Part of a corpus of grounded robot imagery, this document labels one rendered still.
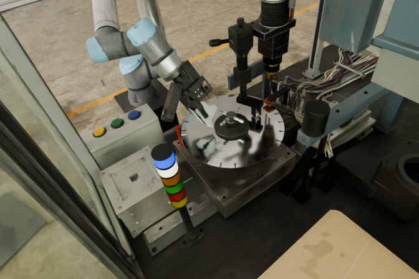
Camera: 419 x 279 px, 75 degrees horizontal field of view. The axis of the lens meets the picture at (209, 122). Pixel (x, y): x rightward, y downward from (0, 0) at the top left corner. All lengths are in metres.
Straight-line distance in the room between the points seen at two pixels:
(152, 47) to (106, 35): 0.18
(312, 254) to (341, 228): 0.13
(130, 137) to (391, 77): 0.83
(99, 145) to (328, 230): 0.79
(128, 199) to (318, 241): 0.56
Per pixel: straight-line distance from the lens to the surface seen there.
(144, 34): 0.75
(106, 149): 1.06
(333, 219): 0.96
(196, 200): 0.96
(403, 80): 0.59
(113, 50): 0.86
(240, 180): 0.88
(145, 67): 1.28
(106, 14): 0.95
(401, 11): 0.54
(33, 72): 0.77
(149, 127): 1.07
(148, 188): 0.85
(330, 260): 0.90
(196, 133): 0.88
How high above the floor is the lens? 1.58
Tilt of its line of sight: 43 degrees down
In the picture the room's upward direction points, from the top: 9 degrees counter-clockwise
